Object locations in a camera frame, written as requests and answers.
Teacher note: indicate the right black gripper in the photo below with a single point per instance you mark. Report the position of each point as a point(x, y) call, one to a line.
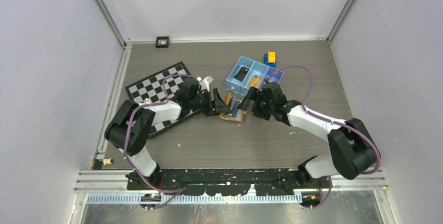
point(255, 95)

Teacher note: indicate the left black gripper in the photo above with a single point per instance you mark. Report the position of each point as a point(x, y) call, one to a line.
point(217, 106)

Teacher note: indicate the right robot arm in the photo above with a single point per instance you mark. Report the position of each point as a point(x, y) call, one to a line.
point(352, 150)

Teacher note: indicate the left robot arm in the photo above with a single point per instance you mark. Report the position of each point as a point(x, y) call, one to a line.
point(131, 126)

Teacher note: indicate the orange item in tray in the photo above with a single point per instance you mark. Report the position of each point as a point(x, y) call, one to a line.
point(255, 81)

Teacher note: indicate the black item in tray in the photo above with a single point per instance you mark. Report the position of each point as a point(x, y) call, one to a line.
point(241, 74)

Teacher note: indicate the blue compartment tray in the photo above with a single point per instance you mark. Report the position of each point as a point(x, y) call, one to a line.
point(255, 68)

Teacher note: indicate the blue orange toy block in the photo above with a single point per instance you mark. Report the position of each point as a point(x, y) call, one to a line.
point(270, 59)

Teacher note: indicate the black white chessboard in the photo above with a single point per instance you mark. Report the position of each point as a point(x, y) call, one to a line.
point(150, 88)

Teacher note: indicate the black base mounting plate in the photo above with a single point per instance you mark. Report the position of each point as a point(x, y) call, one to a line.
point(227, 182)

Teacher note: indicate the small black square device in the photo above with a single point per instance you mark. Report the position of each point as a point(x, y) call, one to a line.
point(162, 42)

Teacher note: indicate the small beige peg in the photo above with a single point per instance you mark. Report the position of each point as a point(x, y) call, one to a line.
point(108, 161)

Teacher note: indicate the aluminium frame rail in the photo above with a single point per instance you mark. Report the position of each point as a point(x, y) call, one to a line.
point(101, 181)

